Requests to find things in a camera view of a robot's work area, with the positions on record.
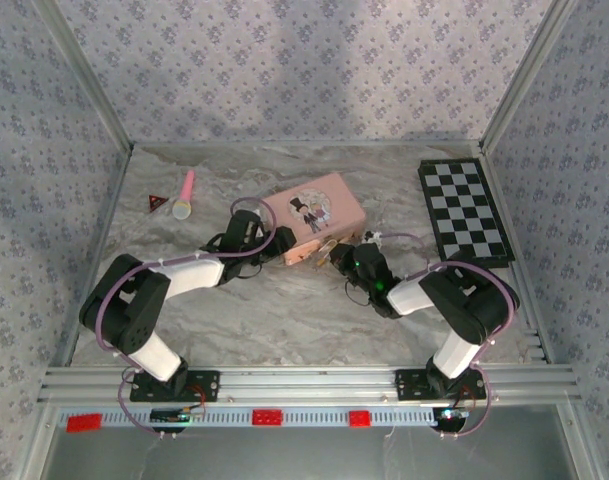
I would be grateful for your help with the pink tin box cartoon couple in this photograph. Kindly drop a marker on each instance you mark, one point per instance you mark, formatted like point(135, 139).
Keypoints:
point(334, 192)

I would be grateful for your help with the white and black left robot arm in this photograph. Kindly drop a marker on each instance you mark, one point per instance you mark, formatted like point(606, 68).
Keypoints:
point(194, 275)

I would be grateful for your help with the pink toy microphone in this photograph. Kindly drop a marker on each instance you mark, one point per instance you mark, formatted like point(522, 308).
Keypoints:
point(184, 200)

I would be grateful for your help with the small red triangle piece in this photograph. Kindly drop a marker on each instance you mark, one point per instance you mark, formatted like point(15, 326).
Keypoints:
point(156, 201)

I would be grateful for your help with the black and grey chessboard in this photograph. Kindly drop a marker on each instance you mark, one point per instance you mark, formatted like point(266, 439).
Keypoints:
point(464, 215)

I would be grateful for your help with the right circuit board green light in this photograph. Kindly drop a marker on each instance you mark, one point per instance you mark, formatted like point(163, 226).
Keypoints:
point(451, 414)

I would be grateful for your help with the circuit board green light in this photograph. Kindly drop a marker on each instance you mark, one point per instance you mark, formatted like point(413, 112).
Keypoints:
point(176, 415)
point(451, 414)

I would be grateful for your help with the left circuit board green light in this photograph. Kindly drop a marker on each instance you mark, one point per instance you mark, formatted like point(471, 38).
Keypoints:
point(176, 415)

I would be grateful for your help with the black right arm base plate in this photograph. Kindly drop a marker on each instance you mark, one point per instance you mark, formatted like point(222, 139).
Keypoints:
point(411, 385)

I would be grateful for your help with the aluminium mounting rail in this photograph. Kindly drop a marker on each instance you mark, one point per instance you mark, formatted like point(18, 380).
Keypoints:
point(309, 385)

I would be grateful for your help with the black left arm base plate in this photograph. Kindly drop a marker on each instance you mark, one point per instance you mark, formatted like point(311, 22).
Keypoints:
point(206, 385)

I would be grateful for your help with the aluminium frame bar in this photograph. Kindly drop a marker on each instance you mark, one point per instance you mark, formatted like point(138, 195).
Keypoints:
point(96, 255)

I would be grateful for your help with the aluminium frame post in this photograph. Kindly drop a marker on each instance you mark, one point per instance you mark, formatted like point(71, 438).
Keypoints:
point(84, 75)
point(529, 75)

